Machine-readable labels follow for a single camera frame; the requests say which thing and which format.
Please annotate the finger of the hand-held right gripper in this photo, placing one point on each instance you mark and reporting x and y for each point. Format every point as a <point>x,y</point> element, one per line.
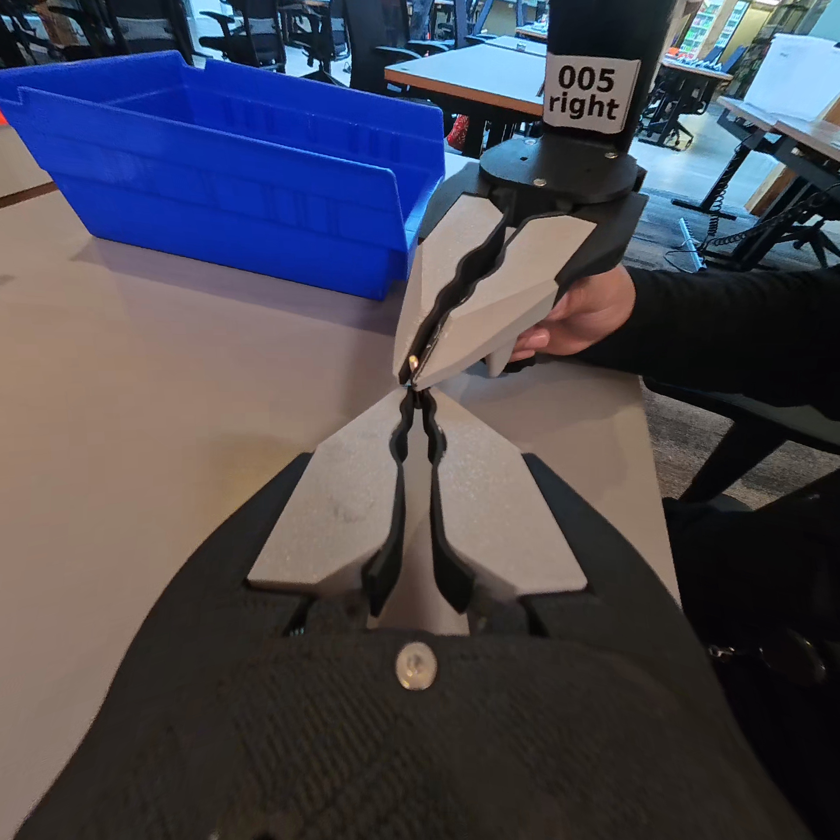
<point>518,282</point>
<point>446,249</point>

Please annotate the person's black clothing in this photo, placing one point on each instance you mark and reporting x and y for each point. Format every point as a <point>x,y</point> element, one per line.
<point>761,623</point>

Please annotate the group of black office chairs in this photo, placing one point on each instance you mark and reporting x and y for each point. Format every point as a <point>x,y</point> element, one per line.
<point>262,33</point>

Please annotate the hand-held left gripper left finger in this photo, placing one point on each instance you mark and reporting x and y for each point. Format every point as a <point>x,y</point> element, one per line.
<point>328,518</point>

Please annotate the white storage box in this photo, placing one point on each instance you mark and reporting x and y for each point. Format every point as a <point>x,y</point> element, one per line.
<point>797,79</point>

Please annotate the person's right forearm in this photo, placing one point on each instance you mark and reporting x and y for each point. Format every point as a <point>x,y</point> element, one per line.
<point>722,328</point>

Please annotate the grey desk with wooden edge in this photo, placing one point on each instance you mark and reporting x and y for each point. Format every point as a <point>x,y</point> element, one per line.
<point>800,131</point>
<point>472,75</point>

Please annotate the white power strip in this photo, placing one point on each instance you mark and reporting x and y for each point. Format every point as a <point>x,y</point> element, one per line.
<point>692,243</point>

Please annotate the blue plastic bin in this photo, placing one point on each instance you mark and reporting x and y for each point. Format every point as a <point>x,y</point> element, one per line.
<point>197,170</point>

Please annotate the person's right hand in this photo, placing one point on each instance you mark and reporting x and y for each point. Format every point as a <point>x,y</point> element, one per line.
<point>590,308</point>

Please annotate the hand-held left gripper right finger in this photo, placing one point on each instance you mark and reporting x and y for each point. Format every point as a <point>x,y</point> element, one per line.
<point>499,518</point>

